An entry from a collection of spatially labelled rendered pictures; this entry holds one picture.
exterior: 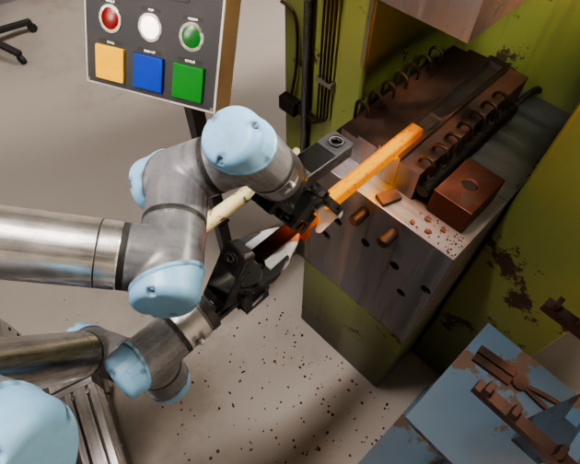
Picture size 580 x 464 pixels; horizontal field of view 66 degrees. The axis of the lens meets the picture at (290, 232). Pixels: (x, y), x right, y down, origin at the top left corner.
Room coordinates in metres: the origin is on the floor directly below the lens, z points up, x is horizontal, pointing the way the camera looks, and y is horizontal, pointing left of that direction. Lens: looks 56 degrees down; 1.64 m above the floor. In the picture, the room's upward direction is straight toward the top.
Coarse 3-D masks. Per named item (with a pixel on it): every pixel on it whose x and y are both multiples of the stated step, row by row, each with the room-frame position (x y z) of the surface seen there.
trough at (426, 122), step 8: (488, 64) 0.91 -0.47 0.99; (496, 64) 0.90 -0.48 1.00; (480, 72) 0.89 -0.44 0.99; (488, 72) 0.89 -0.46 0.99; (472, 80) 0.86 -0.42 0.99; (480, 80) 0.86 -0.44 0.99; (456, 88) 0.82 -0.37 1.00; (464, 88) 0.83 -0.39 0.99; (472, 88) 0.83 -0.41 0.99; (448, 96) 0.80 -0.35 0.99; (456, 96) 0.81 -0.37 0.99; (464, 96) 0.81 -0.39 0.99; (440, 104) 0.78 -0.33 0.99; (448, 104) 0.78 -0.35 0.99; (456, 104) 0.78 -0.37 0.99; (432, 112) 0.75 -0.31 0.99; (440, 112) 0.75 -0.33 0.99; (416, 120) 0.71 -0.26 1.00; (424, 120) 0.73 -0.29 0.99; (432, 120) 0.73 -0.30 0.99; (424, 128) 0.70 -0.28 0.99
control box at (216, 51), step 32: (96, 0) 0.96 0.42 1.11; (128, 0) 0.94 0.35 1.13; (160, 0) 0.92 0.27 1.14; (192, 0) 0.90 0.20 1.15; (224, 0) 0.88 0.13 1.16; (96, 32) 0.93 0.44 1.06; (128, 32) 0.91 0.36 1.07; (160, 32) 0.89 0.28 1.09; (224, 32) 0.86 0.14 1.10; (128, 64) 0.88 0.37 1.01; (192, 64) 0.84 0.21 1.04; (224, 64) 0.84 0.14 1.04; (160, 96) 0.83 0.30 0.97; (224, 96) 0.82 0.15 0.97
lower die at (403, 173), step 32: (448, 64) 0.93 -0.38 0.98; (480, 64) 0.90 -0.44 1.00; (416, 96) 0.80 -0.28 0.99; (480, 96) 0.80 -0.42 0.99; (512, 96) 0.82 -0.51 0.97; (352, 128) 0.71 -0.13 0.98; (384, 128) 0.70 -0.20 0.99; (448, 128) 0.70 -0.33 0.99; (416, 160) 0.61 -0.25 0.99; (416, 192) 0.58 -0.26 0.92
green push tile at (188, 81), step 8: (176, 64) 0.84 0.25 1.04; (184, 64) 0.84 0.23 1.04; (176, 72) 0.84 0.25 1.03; (184, 72) 0.83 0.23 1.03; (192, 72) 0.83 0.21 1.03; (200, 72) 0.82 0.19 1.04; (176, 80) 0.83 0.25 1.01; (184, 80) 0.82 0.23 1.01; (192, 80) 0.82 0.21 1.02; (200, 80) 0.81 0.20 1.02; (176, 88) 0.82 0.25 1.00; (184, 88) 0.81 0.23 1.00; (192, 88) 0.81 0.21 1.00; (200, 88) 0.80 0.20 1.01; (176, 96) 0.81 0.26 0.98; (184, 96) 0.81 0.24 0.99; (192, 96) 0.80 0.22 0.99; (200, 96) 0.80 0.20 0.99
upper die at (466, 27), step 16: (384, 0) 0.67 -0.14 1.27; (400, 0) 0.65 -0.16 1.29; (416, 0) 0.64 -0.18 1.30; (432, 0) 0.62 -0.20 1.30; (448, 0) 0.60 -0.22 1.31; (464, 0) 0.59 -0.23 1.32; (480, 0) 0.57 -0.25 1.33; (496, 0) 0.60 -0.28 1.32; (512, 0) 0.64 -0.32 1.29; (416, 16) 0.63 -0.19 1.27; (432, 16) 0.61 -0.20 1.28; (448, 16) 0.60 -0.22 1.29; (464, 16) 0.58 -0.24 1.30; (480, 16) 0.57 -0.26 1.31; (496, 16) 0.62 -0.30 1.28; (448, 32) 0.59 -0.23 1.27; (464, 32) 0.58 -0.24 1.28; (480, 32) 0.59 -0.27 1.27
